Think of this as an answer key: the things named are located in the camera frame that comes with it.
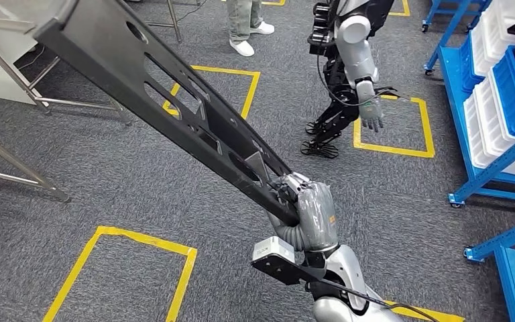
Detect neighbour robot grey right hand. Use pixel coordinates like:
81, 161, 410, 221
358, 98, 385, 133

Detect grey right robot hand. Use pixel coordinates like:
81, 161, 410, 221
275, 172, 340, 252

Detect long black plastic panel part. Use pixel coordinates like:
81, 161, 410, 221
33, 0, 305, 227

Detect neighbour humanoid robot body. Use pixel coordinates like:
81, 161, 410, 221
300, 0, 396, 160

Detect yellow floor tape square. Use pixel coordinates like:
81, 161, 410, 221
353, 94, 436, 160
162, 65, 262, 121
388, 0, 412, 17

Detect white plastic tray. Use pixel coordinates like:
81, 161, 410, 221
473, 75, 514, 154
463, 91, 515, 182

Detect white plastic crate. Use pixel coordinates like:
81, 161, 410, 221
470, 0, 515, 76

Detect person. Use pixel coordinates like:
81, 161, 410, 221
226, 0, 275, 58

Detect steel stand legs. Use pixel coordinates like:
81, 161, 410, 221
144, 0, 183, 44

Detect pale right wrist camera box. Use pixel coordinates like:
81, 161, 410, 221
251, 236, 296, 268

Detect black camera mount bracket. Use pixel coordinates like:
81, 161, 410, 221
250, 255, 325, 286

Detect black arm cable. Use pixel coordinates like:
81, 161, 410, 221
319, 277, 441, 322

